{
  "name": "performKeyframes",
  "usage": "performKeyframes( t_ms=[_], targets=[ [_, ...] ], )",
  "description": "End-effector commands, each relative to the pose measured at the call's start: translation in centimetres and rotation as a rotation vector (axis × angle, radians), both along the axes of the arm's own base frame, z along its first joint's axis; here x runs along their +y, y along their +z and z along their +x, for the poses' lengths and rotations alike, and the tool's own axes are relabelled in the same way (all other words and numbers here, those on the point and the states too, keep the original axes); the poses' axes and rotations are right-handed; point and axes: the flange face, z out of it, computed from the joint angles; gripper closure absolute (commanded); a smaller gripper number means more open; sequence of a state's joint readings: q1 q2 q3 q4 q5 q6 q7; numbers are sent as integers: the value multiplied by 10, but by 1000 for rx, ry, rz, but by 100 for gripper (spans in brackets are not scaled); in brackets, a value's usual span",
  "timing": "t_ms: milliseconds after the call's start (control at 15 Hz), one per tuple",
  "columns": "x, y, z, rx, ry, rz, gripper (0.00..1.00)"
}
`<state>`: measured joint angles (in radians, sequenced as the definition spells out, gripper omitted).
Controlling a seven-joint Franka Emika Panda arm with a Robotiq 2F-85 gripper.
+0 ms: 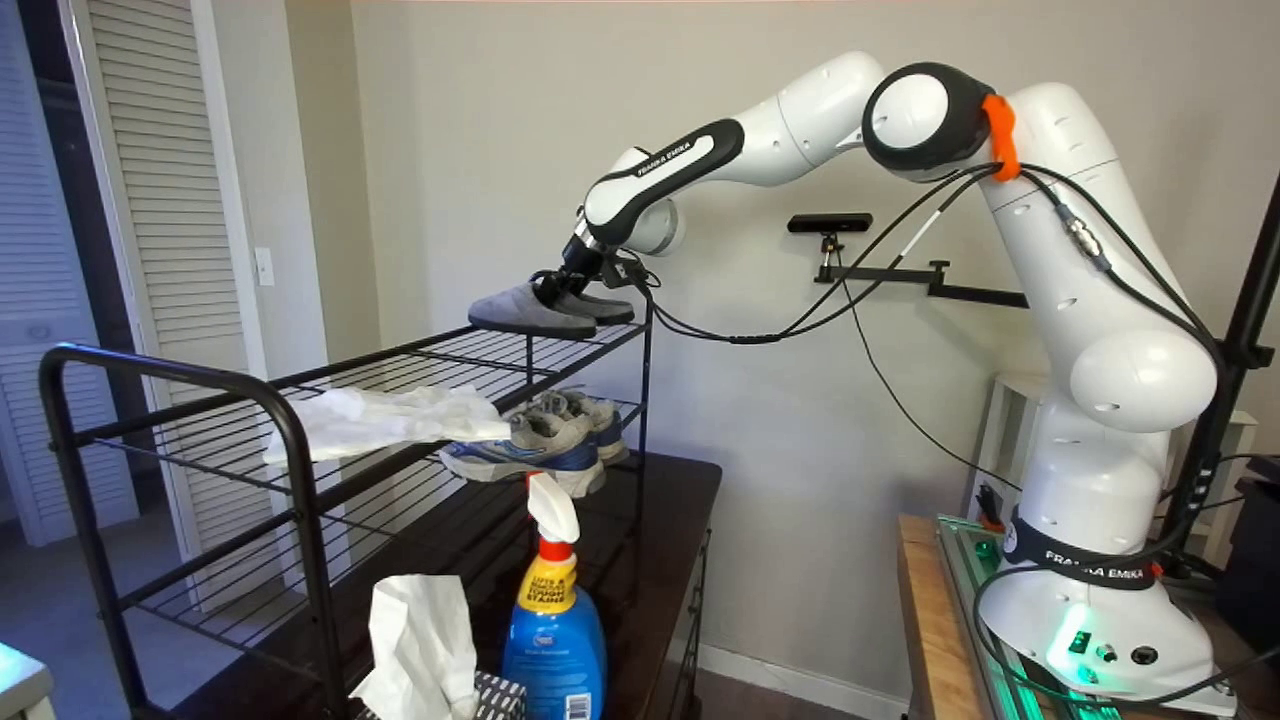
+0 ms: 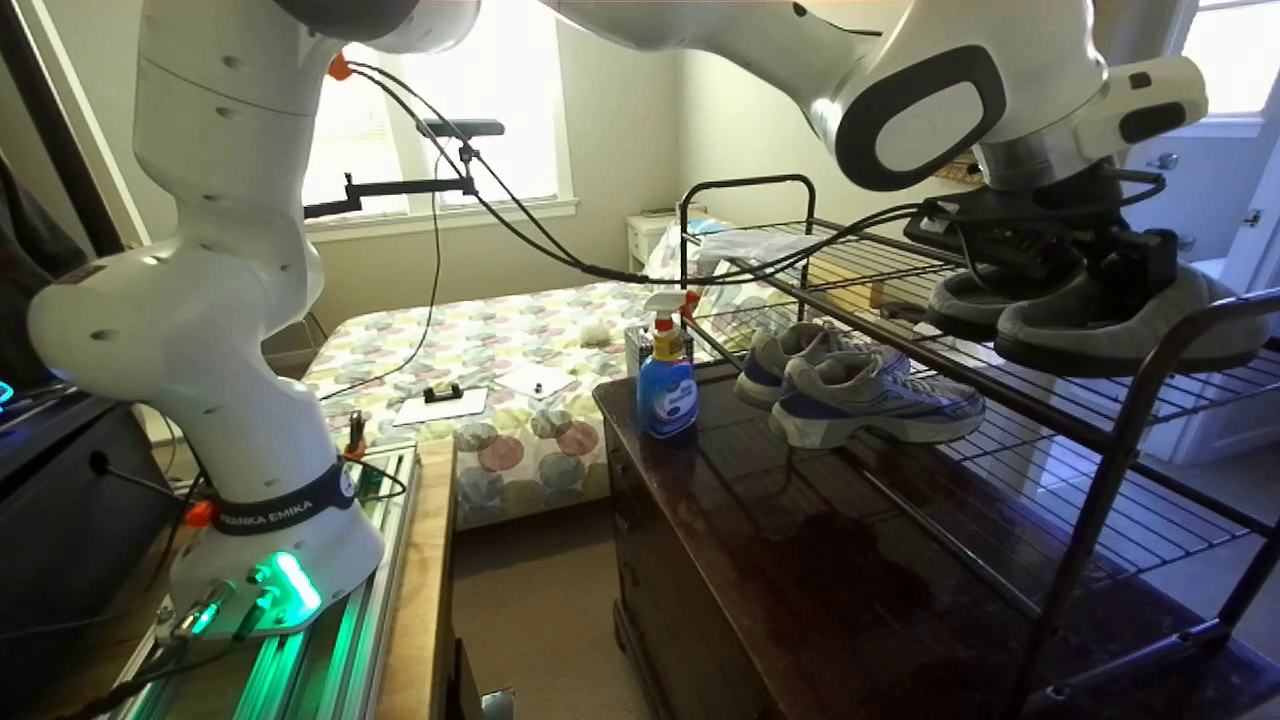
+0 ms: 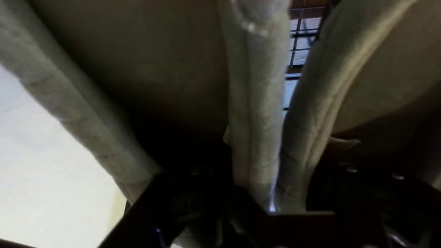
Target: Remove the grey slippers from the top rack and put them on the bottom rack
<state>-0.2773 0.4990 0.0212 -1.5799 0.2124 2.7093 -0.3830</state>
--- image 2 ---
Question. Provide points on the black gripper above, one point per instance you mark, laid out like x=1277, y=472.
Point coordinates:
x=1044, y=234

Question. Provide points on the beige cloth garment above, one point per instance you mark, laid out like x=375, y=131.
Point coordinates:
x=1105, y=334

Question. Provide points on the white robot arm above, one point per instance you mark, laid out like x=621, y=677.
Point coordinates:
x=224, y=200

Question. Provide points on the black metal shoe rack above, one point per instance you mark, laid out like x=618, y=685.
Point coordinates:
x=1067, y=600

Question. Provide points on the white cabinet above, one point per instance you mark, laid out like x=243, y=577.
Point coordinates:
x=1201, y=185

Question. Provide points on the bright window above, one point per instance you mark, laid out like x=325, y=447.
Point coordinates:
x=1232, y=53
x=520, y=122

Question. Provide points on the white and blue sneaker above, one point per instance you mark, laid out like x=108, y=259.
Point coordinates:
x=864, y=394
x=772, y=361

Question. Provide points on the white plastic bag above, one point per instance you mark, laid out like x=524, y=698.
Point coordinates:
x=720, y=246

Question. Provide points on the dark wooden dresser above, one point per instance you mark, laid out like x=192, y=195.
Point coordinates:
x=803, y=575

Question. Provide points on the blue spray bottle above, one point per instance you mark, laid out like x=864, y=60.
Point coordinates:
x=665, y=394

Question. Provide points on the bed with dotted bedspread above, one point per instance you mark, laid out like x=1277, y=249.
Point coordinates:
x=520, y=345

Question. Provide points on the white paper sheet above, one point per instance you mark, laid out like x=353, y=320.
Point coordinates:
x=460, y=412

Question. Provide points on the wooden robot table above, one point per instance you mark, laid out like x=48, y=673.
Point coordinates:
x=420, y=600

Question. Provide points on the black control unit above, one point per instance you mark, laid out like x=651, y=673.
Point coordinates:
x=66, y=533

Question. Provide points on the black camera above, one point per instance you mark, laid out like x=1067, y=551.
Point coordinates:
x=460, y=131

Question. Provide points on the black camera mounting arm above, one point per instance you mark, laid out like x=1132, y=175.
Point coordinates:
x=385, y=189

